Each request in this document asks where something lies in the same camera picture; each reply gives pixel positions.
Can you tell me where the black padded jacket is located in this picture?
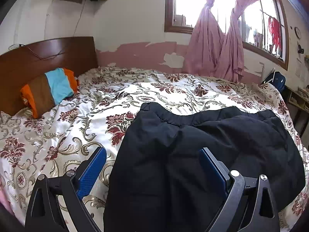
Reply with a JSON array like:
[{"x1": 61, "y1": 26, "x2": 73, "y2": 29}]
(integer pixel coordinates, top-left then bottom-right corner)
[{"x1": 103, "y1": 103, "x2": 305, "y2": 231}]

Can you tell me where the pink fluffy cloth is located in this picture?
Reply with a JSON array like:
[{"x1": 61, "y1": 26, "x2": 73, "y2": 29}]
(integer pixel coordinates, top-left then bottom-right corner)
[{"x1": 0, "y1": 188, "x2": 14, "y2": 215}]

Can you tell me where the floral white red bedspread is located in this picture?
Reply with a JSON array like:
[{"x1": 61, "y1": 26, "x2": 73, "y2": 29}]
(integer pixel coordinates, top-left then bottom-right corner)
[{"x1": 1, "y1": 67, "x2": 308, "y2": 227}]

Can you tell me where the wooden side shelf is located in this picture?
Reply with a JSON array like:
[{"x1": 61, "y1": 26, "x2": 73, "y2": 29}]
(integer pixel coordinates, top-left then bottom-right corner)
[{"x1": 286, "y1": 86, "x2": 308, "y2": 113}]

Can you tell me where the orange brown blue striped pillow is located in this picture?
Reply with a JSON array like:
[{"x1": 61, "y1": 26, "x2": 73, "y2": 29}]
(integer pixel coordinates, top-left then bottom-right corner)
[{"x1": 20, "y1": 68, "x2": 79, "y2": 119}]

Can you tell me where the blue chair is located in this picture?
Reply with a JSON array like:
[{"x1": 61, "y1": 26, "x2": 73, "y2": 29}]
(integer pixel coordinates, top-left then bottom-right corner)
[{"x1": 262, "y1": 71, "x2": 286, "y2": 93}]

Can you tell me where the pink right curtain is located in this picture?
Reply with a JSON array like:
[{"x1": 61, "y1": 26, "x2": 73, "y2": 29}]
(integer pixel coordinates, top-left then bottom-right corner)
[{"x1": 215, "y1": 0, "x2": 257, "y2": 82}]

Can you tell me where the pink curtain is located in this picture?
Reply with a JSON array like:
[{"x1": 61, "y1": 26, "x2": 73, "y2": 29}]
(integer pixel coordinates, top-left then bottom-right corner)
[
  {"x1": 215, "y1": 0, "x2": 257, "y2": 82},
  {"x1": 182, "y1": 0, "x2": 224, "y2": 77}
]

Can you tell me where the brown wooden headboard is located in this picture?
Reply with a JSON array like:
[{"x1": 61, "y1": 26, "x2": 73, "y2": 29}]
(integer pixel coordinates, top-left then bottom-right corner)
[{"x1": 1, "y1": 36, "x2": 98, "y2": 115}]

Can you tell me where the pink left curtain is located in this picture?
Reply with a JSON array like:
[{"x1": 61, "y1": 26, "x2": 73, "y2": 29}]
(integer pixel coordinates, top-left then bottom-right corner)
[{"x1": 182, "y1": 0, "x2": 224, "y2": 77}]

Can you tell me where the brown framed window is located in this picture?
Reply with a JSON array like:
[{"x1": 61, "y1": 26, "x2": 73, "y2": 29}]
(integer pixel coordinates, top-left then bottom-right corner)
[{"x1": 165, "y1": 0, "x2": 289, "y2": 69}]

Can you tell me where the red garment outside window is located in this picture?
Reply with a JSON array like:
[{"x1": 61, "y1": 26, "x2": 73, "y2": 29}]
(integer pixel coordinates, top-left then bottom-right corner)
[{"x1": 268, "y1": 16, "x2": 281, "y2": 53}]

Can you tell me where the black cable on wall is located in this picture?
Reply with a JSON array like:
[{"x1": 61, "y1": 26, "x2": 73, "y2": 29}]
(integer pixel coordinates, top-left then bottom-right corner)
[{"x1": 19, "y1": 0, "x2": 87, "y2": 60}]

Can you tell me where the round wall clock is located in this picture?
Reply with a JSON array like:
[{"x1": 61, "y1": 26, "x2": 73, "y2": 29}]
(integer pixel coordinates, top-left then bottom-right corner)
[{"x1": 294, "y1": 27, "x2": 302, "y2": 39}]

